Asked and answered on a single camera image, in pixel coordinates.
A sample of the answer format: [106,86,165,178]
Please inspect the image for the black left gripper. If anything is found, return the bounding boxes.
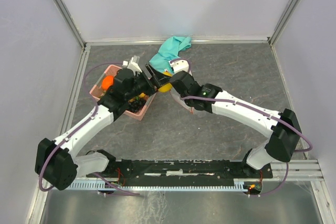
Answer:
[125,63,169,101]

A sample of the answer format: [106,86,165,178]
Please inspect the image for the yellow lemon fruit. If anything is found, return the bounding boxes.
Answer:
[158,83,173,93]

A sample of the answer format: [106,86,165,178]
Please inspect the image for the clear zip top bag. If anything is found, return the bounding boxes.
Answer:
[170,90,200,116]

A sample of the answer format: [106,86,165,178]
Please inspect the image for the orange tangerine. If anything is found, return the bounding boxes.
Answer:
[101,76,114,91]

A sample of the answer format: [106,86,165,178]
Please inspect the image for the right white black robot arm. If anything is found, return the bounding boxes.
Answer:
[170,71,302,177]

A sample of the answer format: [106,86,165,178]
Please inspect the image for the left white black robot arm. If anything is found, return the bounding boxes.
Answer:
[35,64,169,191]

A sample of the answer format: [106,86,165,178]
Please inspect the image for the teal cloth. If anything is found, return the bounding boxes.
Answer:
[149,36,192,73]

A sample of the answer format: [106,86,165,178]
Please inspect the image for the black grape cluster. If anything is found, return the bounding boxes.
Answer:
[128,97,146,113]

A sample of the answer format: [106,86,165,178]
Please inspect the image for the pink plastic basket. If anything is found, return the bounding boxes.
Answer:
[89,65,155,121]

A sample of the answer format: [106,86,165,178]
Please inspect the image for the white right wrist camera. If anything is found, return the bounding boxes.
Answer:
[170,58,190,74]

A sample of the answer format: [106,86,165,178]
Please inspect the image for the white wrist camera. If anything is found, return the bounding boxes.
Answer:
[170,58,190,74]
[122,56,142,74]

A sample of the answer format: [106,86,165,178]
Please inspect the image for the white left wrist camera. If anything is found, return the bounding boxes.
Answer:
[122,56,142,74]

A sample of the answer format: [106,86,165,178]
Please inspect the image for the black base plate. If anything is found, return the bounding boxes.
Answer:
[100,159,273,188]

